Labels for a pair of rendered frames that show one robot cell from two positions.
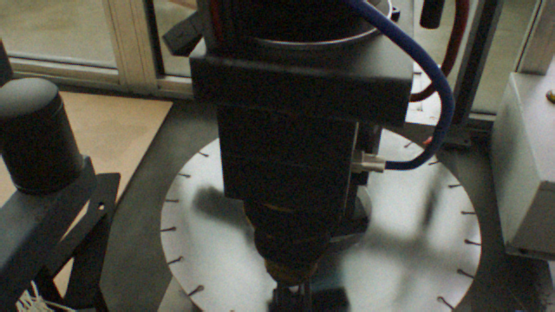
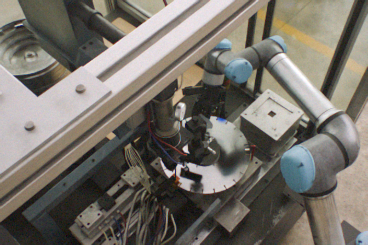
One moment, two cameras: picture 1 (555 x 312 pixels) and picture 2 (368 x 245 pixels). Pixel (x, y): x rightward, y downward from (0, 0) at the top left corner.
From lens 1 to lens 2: 115 cm
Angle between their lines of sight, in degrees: 27
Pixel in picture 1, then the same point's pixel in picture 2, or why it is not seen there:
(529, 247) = (289, 194)
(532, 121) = not seen: hidden behind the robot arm
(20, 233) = (129, 134)
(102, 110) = not seen: hidden behind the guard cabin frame
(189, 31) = (187, 92)
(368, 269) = (203, 174)
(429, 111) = (277, 132)
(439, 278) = (218, 184)
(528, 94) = not seen: hidden behind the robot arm
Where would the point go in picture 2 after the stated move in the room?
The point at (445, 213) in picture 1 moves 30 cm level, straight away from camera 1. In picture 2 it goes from (235, 170) to (301, 131)
